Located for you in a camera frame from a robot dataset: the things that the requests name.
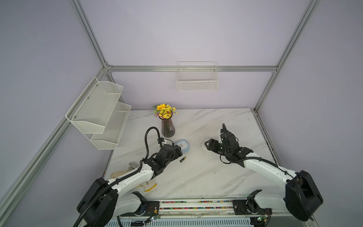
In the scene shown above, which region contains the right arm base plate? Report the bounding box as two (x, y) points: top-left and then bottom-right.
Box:
(232, 199), (272, 215)

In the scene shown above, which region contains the white yellow cloth glove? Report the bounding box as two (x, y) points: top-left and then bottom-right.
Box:
(110, 161), (157, 192)

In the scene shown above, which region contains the blue alarm clock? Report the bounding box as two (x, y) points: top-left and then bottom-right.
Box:
(175, 139), (191, 154)

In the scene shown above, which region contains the black corrugated cable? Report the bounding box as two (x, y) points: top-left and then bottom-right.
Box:
(73, 126), (162, 227)

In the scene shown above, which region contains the dark glass vase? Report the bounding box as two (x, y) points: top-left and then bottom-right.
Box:
(161, 117), (175, 138)

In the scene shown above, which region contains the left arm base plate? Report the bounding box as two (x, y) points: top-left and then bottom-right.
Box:
(133, 201), (160, 217)

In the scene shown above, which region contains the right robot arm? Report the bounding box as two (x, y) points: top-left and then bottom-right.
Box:
(202, 129), (323, 221)

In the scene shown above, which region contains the upper white mesh shelf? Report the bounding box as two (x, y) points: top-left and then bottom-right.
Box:
(65, 77), (123, 134)

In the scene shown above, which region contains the lower white mesh shelf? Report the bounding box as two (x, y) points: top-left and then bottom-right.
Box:
(90, 102), (131, 150)

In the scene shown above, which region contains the white mesh shelf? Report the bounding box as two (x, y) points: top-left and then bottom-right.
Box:
(65, 77), (123, 134)
(90, 102), (131, 150)

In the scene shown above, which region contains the yellow flower bouquet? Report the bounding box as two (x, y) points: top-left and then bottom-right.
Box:
(152, 104), (177, 120)

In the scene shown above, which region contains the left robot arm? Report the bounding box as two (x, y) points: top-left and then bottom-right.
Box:
(73, 138), (183, 227)

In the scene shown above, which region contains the white wire wall basket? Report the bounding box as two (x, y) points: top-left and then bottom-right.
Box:
(176, 61), (219, 92)

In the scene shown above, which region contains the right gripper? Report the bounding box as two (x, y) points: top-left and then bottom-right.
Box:
(205, 138), (231, 157)

